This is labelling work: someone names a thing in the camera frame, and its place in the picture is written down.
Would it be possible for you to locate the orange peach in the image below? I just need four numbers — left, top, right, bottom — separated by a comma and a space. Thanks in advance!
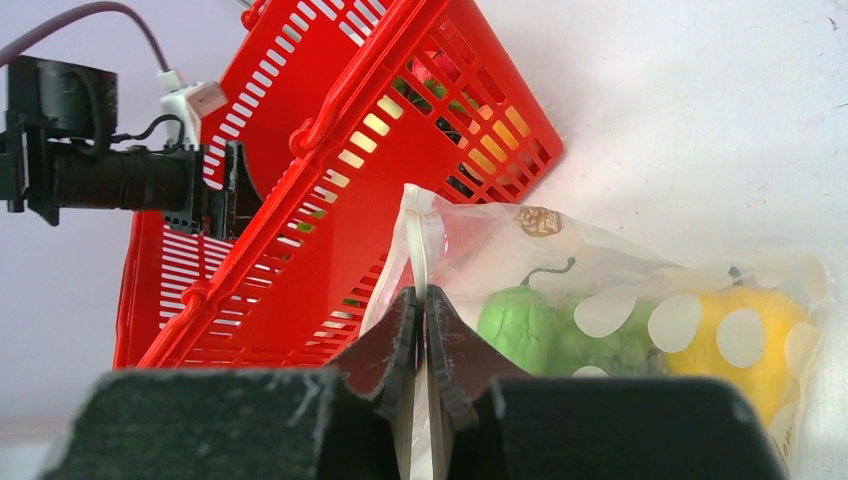
458, 106, 535, 185

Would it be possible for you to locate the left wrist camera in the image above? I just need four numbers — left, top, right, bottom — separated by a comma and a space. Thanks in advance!
157, 70, 227, 147

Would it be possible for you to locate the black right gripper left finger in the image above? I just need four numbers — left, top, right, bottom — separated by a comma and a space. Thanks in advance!
39, 287, 419, 479

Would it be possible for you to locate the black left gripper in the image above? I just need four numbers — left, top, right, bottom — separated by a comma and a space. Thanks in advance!
1, 55, 262, 240

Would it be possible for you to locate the yellow toy food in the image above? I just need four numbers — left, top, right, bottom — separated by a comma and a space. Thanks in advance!
648, 286, 819, 427

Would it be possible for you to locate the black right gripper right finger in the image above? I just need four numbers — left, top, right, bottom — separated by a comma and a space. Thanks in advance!
425, 285, 787, 479

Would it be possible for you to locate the red plastic shopping basket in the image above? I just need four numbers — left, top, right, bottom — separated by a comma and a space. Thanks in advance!
113, 1, 564, 368

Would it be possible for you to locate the green leaf vegetable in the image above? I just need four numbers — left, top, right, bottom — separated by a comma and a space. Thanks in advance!
476, 257, 576, 376

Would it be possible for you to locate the clear dotted zip top bag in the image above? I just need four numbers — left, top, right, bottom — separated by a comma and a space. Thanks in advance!
364, 184, 833, 478

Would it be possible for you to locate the green grape bunch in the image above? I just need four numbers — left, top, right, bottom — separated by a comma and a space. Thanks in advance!
545, 300, 666, 376

